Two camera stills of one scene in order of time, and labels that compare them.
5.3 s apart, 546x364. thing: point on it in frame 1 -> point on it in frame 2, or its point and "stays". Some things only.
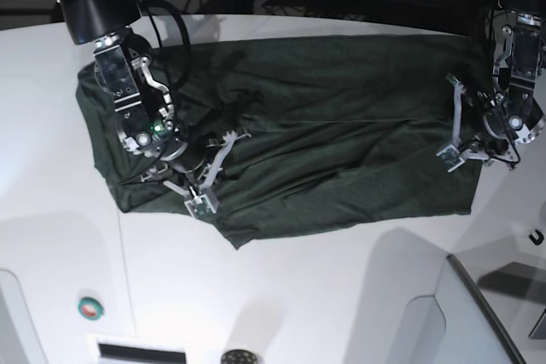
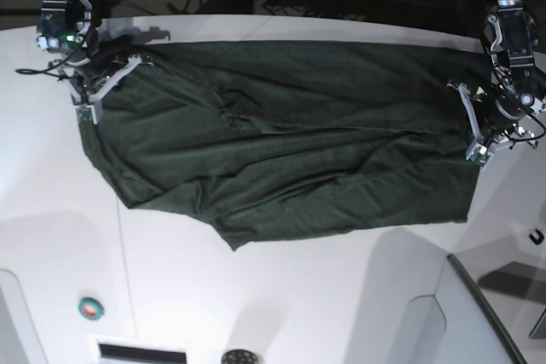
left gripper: x=191 y=152 -> x=100 y=67
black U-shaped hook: x=540 y=239 stays
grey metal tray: x=513 y=283 stays
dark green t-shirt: x=281 y=134 stays
